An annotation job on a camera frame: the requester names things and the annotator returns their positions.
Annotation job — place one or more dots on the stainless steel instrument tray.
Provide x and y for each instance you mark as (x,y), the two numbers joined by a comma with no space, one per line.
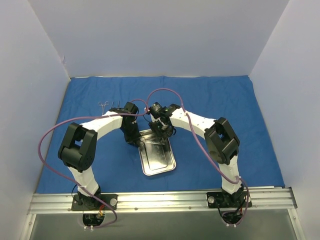
(155,159)

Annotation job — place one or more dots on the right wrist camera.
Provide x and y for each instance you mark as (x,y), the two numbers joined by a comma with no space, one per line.
(155,110)

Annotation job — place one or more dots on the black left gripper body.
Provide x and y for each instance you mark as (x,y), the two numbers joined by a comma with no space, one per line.
(133,137)

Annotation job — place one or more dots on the steel forceps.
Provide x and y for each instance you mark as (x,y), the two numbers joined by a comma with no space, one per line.
(103,105)
(155,141)

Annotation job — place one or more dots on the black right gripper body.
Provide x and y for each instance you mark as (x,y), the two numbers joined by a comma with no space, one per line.
(161,130)

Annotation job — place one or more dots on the blue surgical drape cloth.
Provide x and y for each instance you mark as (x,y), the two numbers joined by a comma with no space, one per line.
(117,165)

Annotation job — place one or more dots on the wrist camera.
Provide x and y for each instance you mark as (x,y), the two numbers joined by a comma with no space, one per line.
(131,108)
(155,110)

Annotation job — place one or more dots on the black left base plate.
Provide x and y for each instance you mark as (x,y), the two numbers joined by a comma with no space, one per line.
(87,203)

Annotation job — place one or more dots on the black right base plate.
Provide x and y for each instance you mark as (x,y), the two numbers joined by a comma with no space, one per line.
(224,200)

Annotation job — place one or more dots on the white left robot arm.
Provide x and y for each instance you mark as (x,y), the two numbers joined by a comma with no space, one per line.
(78,147)

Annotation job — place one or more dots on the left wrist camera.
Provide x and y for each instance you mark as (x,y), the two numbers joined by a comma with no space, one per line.
(131,108)

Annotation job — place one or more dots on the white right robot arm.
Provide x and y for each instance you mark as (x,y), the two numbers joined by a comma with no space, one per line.
(220,138)

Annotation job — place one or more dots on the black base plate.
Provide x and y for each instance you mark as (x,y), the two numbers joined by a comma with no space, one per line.
(87,203)
(224,200)

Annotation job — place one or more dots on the aluminium front rail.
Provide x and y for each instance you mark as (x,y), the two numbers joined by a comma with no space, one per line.
(262,198)

